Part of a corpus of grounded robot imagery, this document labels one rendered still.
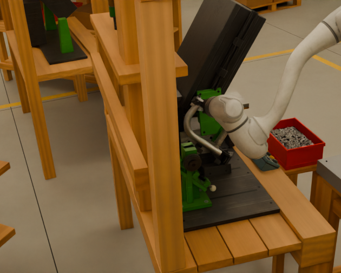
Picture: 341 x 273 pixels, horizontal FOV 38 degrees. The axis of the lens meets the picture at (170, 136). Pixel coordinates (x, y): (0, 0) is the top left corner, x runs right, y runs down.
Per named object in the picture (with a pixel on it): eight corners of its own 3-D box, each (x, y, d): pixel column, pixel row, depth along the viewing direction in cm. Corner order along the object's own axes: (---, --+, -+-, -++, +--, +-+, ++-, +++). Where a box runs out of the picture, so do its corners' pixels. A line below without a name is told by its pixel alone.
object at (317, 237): (211, 110, 327) (211, 89, 320) (332, 260, 198) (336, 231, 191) (190, 113, 324) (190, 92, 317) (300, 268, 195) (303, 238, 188)
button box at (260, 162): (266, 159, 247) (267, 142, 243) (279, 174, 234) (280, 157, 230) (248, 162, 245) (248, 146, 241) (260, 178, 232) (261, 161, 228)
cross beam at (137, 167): (100, 66, 284) (98, 52, 280) (150, 189, 172) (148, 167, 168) (92, 68, 283) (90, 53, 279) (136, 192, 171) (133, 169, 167)
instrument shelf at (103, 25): (138, 16, 256) (138, 8, 254) (188, 76, 179) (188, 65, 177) (90, 22, 251) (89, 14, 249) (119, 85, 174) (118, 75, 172)
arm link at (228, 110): (201, 105, 193) (220, 131, 197) (215, 107, 179) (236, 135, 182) (222, 88, 195) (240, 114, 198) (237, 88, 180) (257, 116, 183)
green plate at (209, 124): (219, 128, 239) (215, 85, 233) (224, 132, 231) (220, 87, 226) (196, 132, 237) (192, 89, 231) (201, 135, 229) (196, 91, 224)
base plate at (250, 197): (199, 107, 301) (199, 104, 300) (280, 212, 206) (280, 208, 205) (131, 118, 292) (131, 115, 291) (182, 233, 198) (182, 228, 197)
